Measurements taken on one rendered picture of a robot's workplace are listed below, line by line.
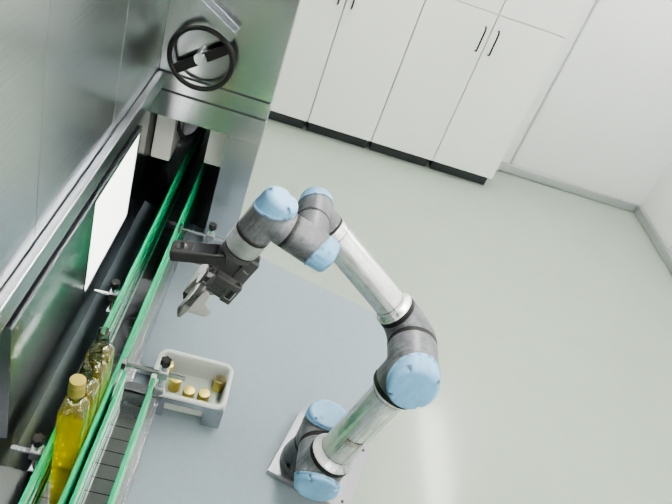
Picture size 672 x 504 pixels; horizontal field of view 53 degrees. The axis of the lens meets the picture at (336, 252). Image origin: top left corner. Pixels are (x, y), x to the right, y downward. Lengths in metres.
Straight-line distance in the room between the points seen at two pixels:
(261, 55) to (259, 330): 0.91
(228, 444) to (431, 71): 3.71
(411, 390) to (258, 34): 1.23
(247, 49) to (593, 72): 4.07
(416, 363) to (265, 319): 1.02
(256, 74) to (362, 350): 1.01
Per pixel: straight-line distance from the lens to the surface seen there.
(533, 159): 6.13
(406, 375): 1.46
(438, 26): 5.07
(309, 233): 1.31
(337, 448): 1.68
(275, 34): 2.20
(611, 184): 6.45
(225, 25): 2.15
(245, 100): 2.29
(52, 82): 1.34
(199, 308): 1.44
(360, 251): 1.47
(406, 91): 5.22
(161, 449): 1.97
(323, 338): 2.40
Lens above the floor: 2.34
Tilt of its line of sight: 34 degrees down
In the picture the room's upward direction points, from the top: 22 degrees clockwise
